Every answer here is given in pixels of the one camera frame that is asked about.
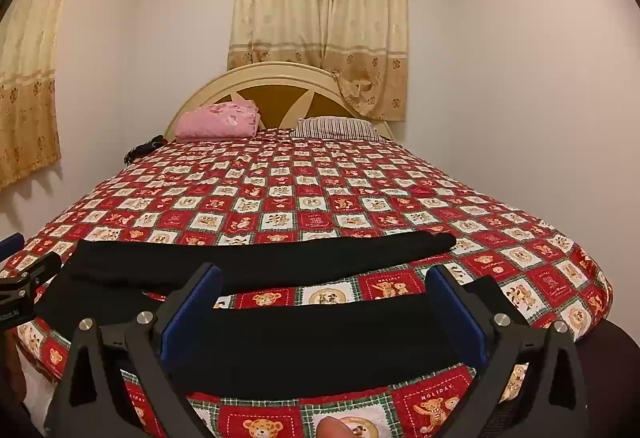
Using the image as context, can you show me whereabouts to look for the cream patterned window curtain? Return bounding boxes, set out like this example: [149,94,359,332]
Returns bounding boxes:
[227,0,411,122]

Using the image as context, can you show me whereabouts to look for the person's right hand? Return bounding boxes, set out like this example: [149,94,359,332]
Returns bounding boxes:
[317,417,352,438]

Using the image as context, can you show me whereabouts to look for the red teddy bear printed blanket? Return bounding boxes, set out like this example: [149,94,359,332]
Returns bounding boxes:
[0,127,613,438]

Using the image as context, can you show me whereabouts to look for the cream patterned side curtain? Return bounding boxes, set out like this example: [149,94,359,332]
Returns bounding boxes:
[0,0,96,189]

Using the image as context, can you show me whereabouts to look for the cream wooden headboard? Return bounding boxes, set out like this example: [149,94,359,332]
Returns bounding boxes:
[164,62,396,142]

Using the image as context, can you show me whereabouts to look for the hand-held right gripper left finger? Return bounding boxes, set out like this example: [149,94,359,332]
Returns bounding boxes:
[44,262,223,438]

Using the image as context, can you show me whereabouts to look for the black pants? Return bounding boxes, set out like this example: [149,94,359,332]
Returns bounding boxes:
[35,232,531,401]

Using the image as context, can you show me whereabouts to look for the small black object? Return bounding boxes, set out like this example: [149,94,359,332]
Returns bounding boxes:
[125,135,166,164]

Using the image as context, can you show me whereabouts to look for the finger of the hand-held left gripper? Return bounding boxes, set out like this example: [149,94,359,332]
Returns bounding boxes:
[0,251,63,301]
[0,232,24,258]

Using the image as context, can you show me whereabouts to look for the striped pillow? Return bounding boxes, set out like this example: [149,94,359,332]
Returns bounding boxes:
[290,116,381,140]

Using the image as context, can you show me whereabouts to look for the pink pillow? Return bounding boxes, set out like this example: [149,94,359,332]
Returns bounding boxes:
[174,101,261,142]

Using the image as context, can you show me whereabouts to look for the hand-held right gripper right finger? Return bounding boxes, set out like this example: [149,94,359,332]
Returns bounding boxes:
[425,263,591,438]

